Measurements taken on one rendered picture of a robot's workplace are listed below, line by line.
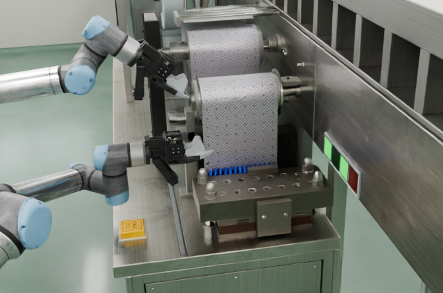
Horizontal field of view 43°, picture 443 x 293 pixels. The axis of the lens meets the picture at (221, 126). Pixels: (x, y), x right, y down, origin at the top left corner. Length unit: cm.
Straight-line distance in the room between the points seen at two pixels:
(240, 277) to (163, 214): 32
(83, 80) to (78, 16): 580
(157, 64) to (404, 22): 77
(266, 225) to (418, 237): 60
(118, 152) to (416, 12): 97
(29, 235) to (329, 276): 88
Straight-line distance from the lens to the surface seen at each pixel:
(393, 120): 122
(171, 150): 171
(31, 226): 145
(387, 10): 122
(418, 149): 113
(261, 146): 180
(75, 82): 153
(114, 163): 172
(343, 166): 149
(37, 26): 739
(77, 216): 365
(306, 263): 175
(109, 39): 164
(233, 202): 164
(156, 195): 194
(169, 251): 167
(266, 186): 170
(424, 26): 109
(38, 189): 168
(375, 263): 317
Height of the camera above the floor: 187
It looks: 23 degrees down
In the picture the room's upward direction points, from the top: 2 degrees counter-clockwise
